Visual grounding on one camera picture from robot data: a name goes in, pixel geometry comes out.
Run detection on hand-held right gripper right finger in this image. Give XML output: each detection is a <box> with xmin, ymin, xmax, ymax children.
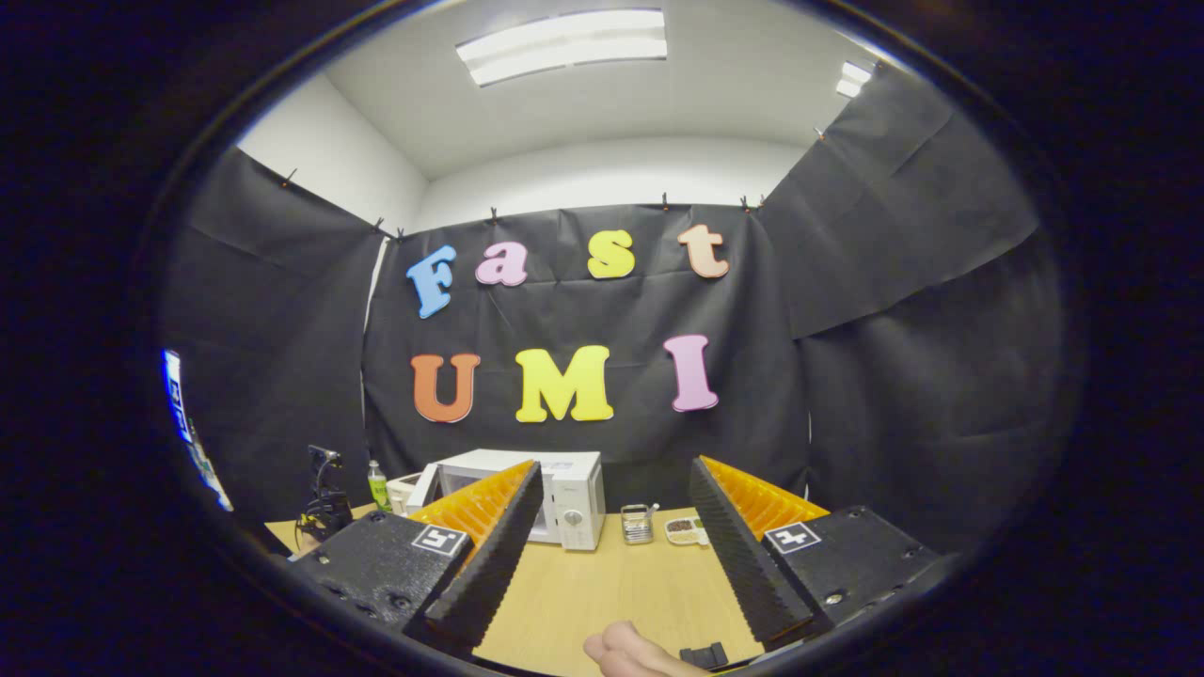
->
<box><xmin>689</xmin><ymin>456</ymin><xmax>942</xmax><ymax>652</ymax></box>

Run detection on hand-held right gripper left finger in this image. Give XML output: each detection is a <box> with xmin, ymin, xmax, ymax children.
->
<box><xmin>287</xmin><ymin>459</ymin><xmax>545</xmax><ymax>652</ymax></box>

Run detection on white microwave oven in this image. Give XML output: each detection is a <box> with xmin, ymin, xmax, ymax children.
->
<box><xmin>404</xmin><ymin>449</ymin><xmax>606</xmax><ymax>551</ymax></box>

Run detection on black backdrop cloth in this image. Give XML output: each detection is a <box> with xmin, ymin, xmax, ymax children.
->
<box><xmin>160</xmin><ymin>68</ymin><xmax>1069</xmax><ymax>556</ymax></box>

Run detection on long ceiling light panel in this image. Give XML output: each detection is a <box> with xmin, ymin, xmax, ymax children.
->
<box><xmin>456</xmin><ymin>9</ymin><xmax>669</xmax><ymax>87</ymax></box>

